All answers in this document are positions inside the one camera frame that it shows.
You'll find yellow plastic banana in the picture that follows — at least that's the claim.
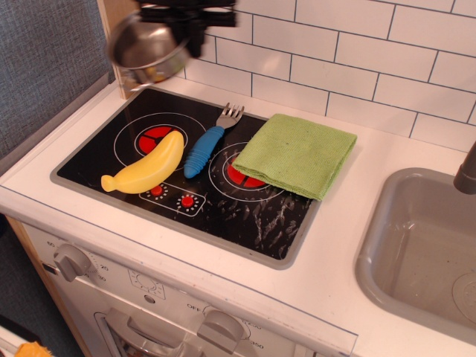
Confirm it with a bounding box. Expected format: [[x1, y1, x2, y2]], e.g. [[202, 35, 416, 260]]
[[100, 131, 184, 194]]

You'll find yellow orange cloth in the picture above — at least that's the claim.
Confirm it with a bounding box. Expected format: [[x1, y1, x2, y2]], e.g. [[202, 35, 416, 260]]
[[14, 342, 53, 357]]

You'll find green folded towel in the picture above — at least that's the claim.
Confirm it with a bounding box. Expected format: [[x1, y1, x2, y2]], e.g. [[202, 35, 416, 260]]
[[232, 114, 357, 201]]

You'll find blue handled toy fork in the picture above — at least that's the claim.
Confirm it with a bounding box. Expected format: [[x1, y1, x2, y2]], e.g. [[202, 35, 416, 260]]
[[184, 103, 245, 179]]

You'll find grey sink basin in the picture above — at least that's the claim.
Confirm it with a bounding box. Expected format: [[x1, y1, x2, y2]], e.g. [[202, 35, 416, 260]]
[[356, 167, 475, 344]]

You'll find wooden side post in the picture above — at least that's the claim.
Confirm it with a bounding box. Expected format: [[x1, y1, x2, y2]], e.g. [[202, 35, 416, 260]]
[[97, 0, 141, 100]]

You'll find black toy stovetop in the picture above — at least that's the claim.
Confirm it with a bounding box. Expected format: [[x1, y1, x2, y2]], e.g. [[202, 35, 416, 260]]
[[51, 89, 319, 269]]

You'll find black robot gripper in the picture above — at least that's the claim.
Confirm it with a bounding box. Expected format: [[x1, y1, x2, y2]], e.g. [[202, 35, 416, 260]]
[[137, 0, 237, 58]]

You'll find grey oven knob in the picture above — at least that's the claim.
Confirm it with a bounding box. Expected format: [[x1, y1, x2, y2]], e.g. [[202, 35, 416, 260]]
[[197, 310, 245, 354]]

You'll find grey faucet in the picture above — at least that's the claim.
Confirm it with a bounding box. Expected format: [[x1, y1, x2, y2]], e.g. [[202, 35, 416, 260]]
[[453, 143, 476, 195]]

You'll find grey oven door handle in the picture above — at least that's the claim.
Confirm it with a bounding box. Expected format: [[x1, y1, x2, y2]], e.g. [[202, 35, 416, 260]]
[[104, 309, 202, 356]]

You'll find small steel pan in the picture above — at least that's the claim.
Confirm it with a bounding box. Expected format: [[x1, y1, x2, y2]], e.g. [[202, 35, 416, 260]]
[[106, 12, 191, 92]]

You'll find grey timer knob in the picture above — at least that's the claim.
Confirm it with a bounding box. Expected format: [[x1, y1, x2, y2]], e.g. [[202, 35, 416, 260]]
[[54, 244, 91, 282]]

